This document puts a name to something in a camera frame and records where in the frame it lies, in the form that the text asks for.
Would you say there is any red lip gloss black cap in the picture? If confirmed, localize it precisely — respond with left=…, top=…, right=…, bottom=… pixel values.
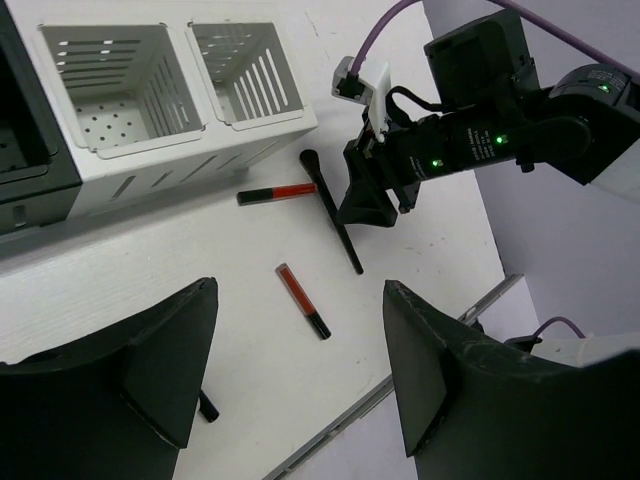
left=199, top=390, right=220, bottom=423

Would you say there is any dark red lip gloss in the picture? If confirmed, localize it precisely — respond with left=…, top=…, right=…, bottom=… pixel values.
left=275, top=263, right=331, bottom=340

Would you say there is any angled makeup brush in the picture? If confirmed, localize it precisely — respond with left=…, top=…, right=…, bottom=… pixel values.
left=299, top=149, right=364, bottom=275

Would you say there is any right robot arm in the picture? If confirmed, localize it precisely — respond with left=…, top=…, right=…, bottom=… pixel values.
left=332, top=3, right=639, bottom=227

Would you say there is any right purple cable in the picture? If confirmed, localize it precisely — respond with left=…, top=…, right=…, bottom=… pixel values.
left=349, top=0, right=640, bottom=81

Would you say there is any white organizer box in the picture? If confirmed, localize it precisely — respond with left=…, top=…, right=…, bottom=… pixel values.
left=34, top=21, right=317, bottom=216

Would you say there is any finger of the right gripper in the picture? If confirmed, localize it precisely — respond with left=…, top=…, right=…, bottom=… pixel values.
left=337, top=149, right=398, bottom=228

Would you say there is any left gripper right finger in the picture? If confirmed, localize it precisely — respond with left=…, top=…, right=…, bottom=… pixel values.
left=383, top=280, right=639, bottom=479

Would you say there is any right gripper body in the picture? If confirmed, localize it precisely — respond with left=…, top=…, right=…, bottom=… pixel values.
left=344, top=114, right=516, bottom=213

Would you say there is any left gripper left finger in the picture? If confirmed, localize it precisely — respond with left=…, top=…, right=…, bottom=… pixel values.
left=1, top=277, right=219, bottom=479

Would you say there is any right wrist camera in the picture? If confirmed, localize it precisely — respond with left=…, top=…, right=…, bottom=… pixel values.
left=332, top=56, right=391, bottom=143

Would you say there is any black organizer box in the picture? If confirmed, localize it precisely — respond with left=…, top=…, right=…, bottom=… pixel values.
left=1, top=2, right=82, bottom=235

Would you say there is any red lip gloss tube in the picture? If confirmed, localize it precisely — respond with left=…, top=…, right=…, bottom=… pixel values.
left=236, top=183, right=317, bottom=206

